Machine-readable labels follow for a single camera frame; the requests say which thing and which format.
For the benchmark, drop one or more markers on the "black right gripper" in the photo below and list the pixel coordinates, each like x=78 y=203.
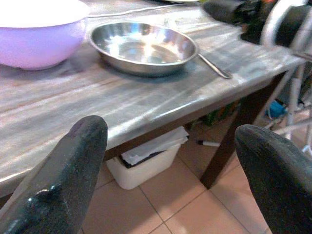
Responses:
x=253 y=22

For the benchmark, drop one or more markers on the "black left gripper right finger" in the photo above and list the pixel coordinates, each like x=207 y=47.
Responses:
x=275 y=170

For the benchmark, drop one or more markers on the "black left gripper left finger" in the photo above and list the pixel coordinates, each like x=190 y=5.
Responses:
x=65 y=175

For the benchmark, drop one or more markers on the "dark wooden table leg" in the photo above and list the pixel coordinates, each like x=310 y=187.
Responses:
x=241 y=131

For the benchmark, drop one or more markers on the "stainless steel fork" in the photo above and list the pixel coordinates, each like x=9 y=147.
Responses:
x=214 y=66

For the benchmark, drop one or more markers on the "blue object on floor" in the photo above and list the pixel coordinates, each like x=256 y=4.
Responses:
x=276 y=109

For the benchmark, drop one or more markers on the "white marker pen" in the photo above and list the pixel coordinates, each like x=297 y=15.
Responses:
x=208 y=143

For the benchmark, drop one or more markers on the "white plastic bin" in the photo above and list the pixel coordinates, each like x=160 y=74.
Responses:
x=143 y=168

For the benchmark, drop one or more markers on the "green package under table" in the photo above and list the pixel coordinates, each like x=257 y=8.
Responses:
x=217 y=114

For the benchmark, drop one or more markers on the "stainless steel plate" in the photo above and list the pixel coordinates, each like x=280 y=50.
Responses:
x=142 y=48

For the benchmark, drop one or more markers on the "stack of white papers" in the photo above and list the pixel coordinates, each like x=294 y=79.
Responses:
x=156 y=146

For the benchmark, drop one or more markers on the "purple plastic bowl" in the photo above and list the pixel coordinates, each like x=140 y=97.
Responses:
x=36 y=36

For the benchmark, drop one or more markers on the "white metal rack frame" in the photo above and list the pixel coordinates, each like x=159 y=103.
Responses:
x=292 y=102

